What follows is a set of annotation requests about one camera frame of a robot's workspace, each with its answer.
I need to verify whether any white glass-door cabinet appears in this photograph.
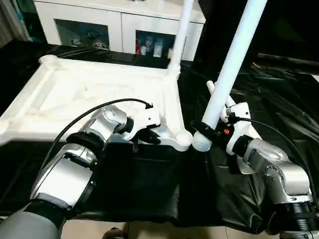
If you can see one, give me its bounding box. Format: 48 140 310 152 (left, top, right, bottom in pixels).
33 0 206 62

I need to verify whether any black table mat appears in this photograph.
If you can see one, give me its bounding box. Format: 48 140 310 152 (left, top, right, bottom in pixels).
0 39 319 235

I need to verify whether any white plastic table top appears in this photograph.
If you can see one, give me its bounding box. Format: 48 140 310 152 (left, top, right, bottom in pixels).
0 55 193 152

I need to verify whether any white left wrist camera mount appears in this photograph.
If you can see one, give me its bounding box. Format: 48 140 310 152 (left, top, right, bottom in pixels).
126 106 160 141

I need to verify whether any grey curtain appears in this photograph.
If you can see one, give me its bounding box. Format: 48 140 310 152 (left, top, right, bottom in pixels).
0 0 28 48

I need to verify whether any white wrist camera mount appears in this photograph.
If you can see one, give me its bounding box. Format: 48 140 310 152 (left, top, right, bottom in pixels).
126 106 160 141
220 102 251 155

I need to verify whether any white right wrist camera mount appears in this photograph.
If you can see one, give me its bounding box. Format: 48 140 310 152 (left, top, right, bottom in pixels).
220 102 251 155

